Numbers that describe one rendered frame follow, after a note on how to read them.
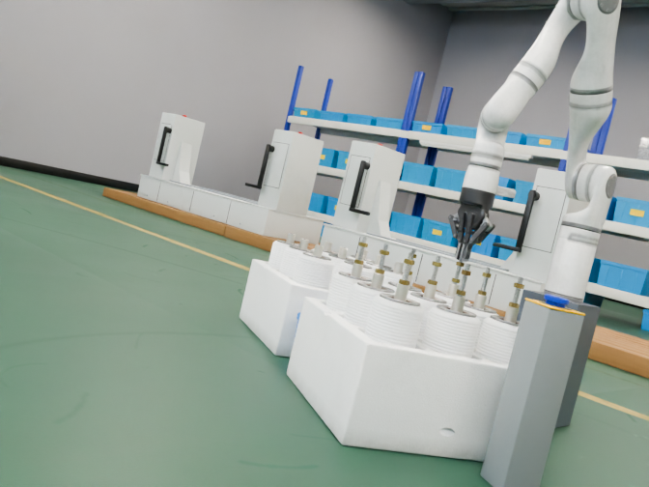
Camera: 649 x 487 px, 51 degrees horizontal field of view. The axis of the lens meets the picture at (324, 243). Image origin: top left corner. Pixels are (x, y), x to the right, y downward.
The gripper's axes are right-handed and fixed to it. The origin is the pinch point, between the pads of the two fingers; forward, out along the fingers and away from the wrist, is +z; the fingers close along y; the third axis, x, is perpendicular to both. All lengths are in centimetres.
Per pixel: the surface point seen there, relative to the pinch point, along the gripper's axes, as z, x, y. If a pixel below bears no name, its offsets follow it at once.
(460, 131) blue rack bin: -100, 347, -401
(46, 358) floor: 35, -80, -14
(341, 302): 15.7, -27.1, -3.1
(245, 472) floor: 35, -61, 32
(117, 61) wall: -98, 74, -655
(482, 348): 16.2, -10.8, 22.2
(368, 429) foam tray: 32, -35, 24
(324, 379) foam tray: 28.7, -34.7, 7.8
